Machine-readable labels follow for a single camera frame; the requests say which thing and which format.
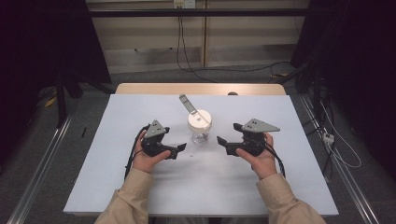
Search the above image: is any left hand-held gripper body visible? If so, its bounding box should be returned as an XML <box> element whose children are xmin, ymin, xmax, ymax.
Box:
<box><xmin>141</xmin><ymin>119</ymin><xmax>178</xmax><ymax>161</ymax></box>

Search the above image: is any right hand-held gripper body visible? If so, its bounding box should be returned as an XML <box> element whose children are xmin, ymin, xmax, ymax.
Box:
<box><xmin>225</xmin><ymin>118</ymin><xmax>281</xmax><ymax>158</ymax></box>

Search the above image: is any clear jar with white lid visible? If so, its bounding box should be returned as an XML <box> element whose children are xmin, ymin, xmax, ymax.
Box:
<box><xmin>178</xmin><ymin>93</ymin><xmax>214</xmax><ymax>145</ymax></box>

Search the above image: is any person's left hand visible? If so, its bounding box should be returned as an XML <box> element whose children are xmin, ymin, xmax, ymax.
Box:
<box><xmin>132</xmin><ymin>130</ymin><xmax>173</xmax><ymax>175</ymax></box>

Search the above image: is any person's right hand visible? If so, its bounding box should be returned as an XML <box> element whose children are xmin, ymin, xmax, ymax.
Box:
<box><xmin>235</xmin><ymin>132</ymin><xmax>278</xmax><ymax>181</ymax></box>

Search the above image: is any white board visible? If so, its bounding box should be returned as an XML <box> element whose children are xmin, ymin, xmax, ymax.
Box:
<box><xmin>63</xmin><ymin>93</ymin><xmax>340</xmax><ymax>218</ymax></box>

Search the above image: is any wooden table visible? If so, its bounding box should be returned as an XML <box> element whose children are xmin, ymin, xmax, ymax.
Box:
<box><xmin>115</xmin><ymin>82</ymin><xmax>287</xmax><ymax>96</ymax></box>

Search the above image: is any white power strip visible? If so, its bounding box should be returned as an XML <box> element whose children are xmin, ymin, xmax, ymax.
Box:
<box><xmin>322</xmin><ymin>132</ymin><xmax>335</xmax><ymax>146</ymax></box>

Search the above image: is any black metal stand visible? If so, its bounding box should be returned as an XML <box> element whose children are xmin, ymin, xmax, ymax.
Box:
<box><xmin>55</xmin><ymin>69</ymin><xmax>82</xmax><ymax>129</ymax></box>

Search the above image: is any black horizontal bar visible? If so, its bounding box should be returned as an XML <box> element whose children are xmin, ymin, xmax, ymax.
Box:
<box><xmin>88</xmin><ymin>7</ymin><xmax>310</xmax><ymax>19</ymax></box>

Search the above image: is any dark curtain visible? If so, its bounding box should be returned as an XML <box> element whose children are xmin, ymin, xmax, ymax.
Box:
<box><xmin>290</xmin><ymin>0</ymin><xmax>396</xmax><ymax>180</ymax></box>
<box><xmin>0</xmin><ymin>0</ymin><xmax>112</xmax><ymax>169</ymax></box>

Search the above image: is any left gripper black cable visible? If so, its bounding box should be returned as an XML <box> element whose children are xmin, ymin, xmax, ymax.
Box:
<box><xmin>123</xmin><ymin>123</ymin><xmax>151</xmax><ymax>181</ymax></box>

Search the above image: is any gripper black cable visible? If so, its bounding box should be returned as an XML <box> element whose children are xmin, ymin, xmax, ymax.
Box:
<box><xmin>123</xmin><ymin>123</ymin><xmax>151</xmax><ymax>181</ymax></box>
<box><xmin>263</xmin><ymin>142</ymin><xmax>287</xmax><ymax>179</ymax></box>

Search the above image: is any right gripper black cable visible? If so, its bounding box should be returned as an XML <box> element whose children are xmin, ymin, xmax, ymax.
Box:
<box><xmin>263</xmin><ymin>142</ymin><xmax>287</xmax><ymax>179</ymax></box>

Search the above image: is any black cable from wall socket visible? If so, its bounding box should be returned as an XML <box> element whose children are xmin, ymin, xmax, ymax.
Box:
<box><xmin>176</xmin><ymin>15</ymin><xmax>292</xmax><ymax>84</ymax></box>

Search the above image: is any white cable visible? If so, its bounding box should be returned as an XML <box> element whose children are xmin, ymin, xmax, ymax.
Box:
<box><xmin>319</xmin><ymin>101</ymin><xmax>362</xmax><ymax>170</ymax></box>

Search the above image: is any aluminium floor rail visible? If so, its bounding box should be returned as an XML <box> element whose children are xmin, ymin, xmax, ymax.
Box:
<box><xmin>299</xmin><ymin>93</ymin><xmax>381</xmax><ymax>224</ymax></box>
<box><xmin>6</xmin><ymin>114</ymin><xmax>75</xmax><ymax>224</ymax></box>

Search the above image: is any white wall socket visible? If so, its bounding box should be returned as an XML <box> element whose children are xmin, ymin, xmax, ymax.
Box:
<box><xmin>173</xmin><ymin>0</ymin><xmax>197</xmax><ymax>9</ymax></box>

